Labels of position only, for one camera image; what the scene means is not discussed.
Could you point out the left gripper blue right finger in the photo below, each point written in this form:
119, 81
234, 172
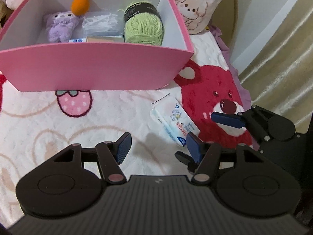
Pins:
206, 155

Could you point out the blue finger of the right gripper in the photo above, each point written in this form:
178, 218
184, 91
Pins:
227, 119
187, 160

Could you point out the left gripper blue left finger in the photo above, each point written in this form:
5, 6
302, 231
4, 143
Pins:
111, 155

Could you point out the gold foundation bottle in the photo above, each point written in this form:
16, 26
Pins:
118, 39

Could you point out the blue wet wipes pack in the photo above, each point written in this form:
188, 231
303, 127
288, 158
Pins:
77, 40

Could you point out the green yarn ball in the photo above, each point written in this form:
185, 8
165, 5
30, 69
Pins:
143, 24

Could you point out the clear plastic floss pick box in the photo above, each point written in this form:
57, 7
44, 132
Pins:
103, 23

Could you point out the purple plush toy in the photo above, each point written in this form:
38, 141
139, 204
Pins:
60, 26

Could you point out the orange makeup sponge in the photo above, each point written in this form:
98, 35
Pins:
80, 7

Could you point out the small tissue pack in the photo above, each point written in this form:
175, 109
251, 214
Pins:
173, 118

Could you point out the bear print bed cover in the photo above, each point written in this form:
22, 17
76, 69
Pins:
37, 125

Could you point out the beige headboard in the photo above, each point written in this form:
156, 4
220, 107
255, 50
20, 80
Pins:
228, 17

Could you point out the brown pillow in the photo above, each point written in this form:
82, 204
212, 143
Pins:
5, 13

